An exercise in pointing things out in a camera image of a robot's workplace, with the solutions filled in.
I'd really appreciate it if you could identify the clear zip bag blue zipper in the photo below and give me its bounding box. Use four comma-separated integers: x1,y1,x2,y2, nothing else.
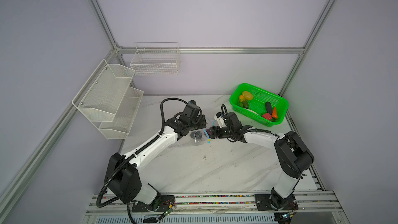
178,129,211,146

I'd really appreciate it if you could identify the black round avocado toy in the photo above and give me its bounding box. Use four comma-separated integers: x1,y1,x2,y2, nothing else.
190,131,203,141

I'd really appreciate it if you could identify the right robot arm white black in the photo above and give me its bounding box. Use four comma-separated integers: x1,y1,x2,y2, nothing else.
205,113,315,210

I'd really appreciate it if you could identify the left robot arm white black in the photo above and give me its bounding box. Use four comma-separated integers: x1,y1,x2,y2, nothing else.
96,114,206,207

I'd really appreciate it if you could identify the yellow lemon toy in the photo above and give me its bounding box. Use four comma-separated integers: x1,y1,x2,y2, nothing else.
241,91,254,101

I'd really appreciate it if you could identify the green plastic basket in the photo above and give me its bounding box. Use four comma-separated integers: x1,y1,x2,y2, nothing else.
229,84,289,127

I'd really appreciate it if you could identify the red pepper toy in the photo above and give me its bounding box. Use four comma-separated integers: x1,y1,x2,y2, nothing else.
262,113,272,120

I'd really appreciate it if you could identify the orange carrot toy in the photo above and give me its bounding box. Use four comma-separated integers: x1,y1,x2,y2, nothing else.
272,107,278,120

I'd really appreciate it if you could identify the white mesh lower shelf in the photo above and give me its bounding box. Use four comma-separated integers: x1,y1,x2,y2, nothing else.
99,87,144,140

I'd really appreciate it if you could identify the white mesh shelf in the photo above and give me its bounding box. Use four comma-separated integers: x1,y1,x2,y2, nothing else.
72,60,135,122
99,87,144,140

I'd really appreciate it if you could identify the white mesh upper shelf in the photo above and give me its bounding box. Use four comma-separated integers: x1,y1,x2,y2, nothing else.
72,60,135,122

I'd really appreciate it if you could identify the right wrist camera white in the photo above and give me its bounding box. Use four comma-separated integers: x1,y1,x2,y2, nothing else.
214,114,227,128

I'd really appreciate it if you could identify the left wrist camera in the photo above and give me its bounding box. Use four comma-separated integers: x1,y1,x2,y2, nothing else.
180,100,202,124

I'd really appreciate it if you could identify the black corrugated cable hose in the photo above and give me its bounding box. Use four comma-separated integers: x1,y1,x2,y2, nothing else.
95,97,189,224

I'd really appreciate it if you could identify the white wire wall basket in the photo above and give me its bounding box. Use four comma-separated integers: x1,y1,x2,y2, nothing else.
130,42,180,76

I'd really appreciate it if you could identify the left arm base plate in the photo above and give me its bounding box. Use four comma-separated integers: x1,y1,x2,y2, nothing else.
130,195,175,213

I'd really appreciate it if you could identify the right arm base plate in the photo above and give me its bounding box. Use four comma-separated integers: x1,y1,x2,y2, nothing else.
255,194,299,211

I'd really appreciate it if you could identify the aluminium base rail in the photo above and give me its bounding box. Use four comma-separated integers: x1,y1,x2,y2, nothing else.
85,190,343,215

